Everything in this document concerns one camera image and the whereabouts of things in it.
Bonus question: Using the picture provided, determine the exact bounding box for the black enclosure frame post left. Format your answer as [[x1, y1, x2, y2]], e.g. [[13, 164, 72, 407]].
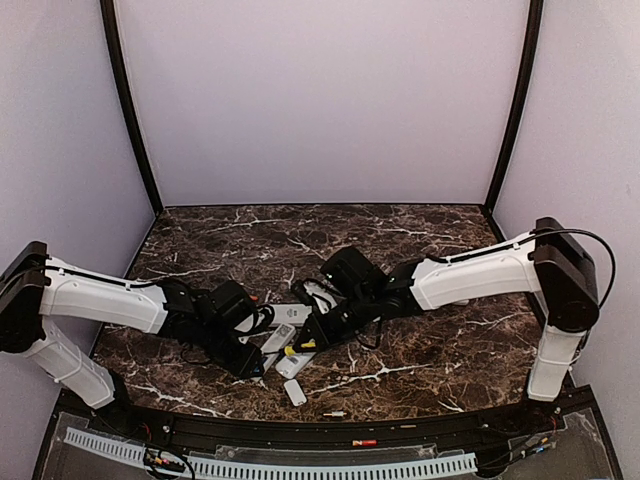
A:
[[99, 0, 164, 217]]

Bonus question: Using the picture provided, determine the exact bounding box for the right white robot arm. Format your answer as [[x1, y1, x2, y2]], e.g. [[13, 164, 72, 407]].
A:
[[293, 217, 617, 434]]

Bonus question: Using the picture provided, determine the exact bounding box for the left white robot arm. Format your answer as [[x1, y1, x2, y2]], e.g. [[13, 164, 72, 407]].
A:
[[1, 241, 264, 436]]

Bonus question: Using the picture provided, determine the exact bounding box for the slim white QR-code remote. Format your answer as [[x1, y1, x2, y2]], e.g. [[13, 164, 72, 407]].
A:
[[251, 324, 296, 382]]

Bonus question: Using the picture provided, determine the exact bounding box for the black enclosure frame post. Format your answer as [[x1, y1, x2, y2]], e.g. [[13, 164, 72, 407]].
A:
[[99, 0, 164, 217], [482, 0, 545, 221]]

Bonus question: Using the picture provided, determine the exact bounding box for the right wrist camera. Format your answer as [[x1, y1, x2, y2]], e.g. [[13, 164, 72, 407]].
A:
[[291, 278, 340, 314]]

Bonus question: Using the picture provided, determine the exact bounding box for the yellow handled screwdriver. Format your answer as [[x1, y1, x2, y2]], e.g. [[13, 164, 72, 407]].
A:
[[283, 341, 317, 357]]

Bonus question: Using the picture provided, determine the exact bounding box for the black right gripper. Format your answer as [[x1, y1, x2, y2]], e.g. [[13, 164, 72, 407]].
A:
[[292, 290, 376, 353]]

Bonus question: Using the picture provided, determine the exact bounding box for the white slotted cable duct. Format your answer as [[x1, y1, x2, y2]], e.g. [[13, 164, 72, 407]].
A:
[[64, 427, 477, 479]]

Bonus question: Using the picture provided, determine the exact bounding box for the white battery cover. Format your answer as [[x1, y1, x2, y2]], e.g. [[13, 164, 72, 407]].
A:
[[283, 379, 307, 407]]

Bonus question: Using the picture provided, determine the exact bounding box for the black enclosure frame post right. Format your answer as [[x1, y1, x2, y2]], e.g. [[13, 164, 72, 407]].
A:
[[482, 0, 545, 221]]

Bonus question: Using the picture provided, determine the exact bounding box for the white remote with battery bay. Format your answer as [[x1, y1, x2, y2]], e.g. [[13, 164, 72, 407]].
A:
[[275, 352, 316, 380]]

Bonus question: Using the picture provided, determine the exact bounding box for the wide white remote control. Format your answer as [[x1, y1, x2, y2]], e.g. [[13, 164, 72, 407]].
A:
[[269, 304, 312, 328]]

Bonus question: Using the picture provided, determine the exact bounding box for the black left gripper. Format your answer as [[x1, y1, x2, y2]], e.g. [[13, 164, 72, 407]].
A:
[[196, 321, 264, 381]]

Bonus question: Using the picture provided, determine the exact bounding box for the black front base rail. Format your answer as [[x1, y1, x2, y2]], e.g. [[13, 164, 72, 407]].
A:
[[58, 386, 596, 451]]

